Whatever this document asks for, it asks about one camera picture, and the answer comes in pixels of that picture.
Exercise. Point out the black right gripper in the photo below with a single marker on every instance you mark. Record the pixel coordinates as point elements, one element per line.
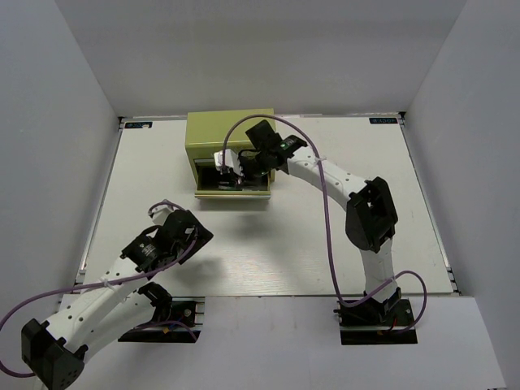
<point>246,179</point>

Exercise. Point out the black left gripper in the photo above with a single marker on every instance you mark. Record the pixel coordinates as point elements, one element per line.
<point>203,236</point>

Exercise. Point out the green metal drawer toolbox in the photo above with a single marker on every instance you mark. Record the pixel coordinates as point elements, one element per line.
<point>204,136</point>

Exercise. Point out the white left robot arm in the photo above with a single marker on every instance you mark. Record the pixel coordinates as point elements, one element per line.
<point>57,349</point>

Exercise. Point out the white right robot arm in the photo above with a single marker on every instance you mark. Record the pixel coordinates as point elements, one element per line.
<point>370,213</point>

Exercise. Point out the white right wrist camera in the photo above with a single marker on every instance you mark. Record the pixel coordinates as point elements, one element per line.
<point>227,162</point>

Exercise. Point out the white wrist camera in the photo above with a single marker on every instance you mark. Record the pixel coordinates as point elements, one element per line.
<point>160,209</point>
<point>227,162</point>

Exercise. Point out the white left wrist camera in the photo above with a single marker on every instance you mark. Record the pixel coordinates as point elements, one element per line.
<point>160,209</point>

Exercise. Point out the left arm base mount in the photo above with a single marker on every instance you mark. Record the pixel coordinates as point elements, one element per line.
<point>178,323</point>

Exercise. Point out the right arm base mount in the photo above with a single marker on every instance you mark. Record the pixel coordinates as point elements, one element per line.
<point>360,328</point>

